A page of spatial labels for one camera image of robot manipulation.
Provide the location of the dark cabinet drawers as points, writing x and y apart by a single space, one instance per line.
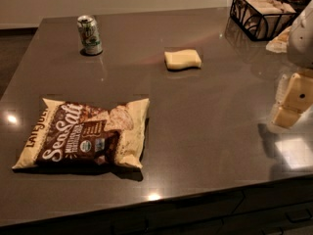
266 209

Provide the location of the black wire napkin basket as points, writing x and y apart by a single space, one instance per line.
262 20

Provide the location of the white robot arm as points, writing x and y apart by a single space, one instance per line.
299 50

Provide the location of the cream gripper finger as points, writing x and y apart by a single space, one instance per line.
285 118
299 94

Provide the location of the green 7up can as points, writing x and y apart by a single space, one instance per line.
89 35

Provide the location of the brown sea salt chip bag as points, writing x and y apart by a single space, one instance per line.
75 134

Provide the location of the yellow sponge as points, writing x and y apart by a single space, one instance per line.
182 59

